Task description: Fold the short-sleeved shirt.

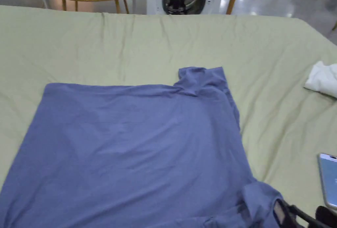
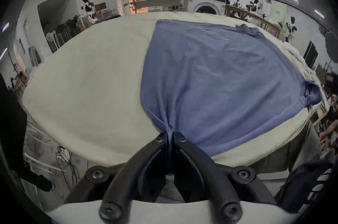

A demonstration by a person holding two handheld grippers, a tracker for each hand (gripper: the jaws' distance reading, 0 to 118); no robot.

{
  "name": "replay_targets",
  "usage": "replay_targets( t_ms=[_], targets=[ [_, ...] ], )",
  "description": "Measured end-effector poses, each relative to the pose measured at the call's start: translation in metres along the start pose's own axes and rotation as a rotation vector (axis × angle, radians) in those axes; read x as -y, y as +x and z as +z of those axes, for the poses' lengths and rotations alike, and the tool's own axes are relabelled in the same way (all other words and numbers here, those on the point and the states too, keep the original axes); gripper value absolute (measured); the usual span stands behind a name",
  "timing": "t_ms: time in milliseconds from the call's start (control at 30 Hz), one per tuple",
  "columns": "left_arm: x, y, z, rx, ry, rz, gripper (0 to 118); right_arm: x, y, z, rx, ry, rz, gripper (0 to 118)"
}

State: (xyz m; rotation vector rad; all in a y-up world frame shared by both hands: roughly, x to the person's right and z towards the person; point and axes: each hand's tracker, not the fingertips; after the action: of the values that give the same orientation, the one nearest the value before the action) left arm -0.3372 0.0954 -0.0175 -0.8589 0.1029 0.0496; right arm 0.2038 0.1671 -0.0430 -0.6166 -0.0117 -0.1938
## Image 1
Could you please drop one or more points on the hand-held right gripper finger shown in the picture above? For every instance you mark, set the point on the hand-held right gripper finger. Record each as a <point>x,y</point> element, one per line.
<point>325,216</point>
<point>281,213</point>

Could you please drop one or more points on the blue shirt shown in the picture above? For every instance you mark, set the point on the blue shirt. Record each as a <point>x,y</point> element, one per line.
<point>126,146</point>

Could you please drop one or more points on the smartphone with pale case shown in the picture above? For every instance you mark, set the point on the smartphone with pale case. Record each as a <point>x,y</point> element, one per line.
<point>329,178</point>

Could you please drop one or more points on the white cloth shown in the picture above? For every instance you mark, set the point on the white cloth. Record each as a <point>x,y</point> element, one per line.
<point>322,79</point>

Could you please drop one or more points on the bed with pale green sheet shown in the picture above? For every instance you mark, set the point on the bed with pale green sheet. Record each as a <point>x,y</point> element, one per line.
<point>79,46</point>

